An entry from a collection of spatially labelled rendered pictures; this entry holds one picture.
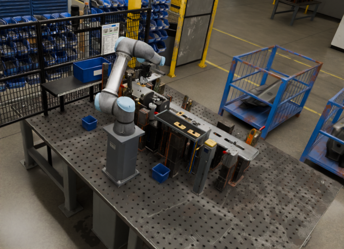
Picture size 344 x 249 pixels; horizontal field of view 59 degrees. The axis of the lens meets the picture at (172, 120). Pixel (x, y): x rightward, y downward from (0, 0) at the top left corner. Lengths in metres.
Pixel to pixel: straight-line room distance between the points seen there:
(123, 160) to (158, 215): 0.44
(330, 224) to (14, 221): 3.03
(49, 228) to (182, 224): 1.29
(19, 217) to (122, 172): 1.19
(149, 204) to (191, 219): 0.30
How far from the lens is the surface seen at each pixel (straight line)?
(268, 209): 2.40
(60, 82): 2.82
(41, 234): 2.92
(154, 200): 2.19
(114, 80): 2.05
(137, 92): 2.77
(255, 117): 4.55
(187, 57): 5.78
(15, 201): 3.20
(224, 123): 2.51
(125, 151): 2.08
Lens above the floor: 2.32
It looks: 33 degrees down
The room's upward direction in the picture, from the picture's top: 10 degrees clockwise
